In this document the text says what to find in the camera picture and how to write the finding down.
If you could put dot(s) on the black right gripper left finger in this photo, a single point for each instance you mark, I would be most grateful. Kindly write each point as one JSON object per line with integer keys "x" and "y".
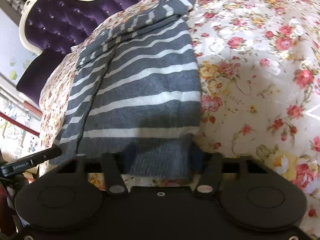
{"x": 112, "y": 177}

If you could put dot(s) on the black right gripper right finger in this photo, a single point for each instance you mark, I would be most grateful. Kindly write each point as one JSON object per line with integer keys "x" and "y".
{"x": 209, "y": 166}

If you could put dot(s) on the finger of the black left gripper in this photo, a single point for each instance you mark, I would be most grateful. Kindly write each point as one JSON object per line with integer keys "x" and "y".
{"x": 21, "y": 165}

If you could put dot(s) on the grey white striped knit garment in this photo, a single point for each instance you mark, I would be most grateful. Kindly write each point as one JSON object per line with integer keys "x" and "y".
{"x": 137, "y": 94}

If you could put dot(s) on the floral bedspread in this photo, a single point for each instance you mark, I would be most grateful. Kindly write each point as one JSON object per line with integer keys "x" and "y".
{"x": 259, "y": 71}

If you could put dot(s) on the purple tufted white-framed headboard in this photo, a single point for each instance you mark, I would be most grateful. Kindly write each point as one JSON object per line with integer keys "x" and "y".
{"x": 50, "y": 28}

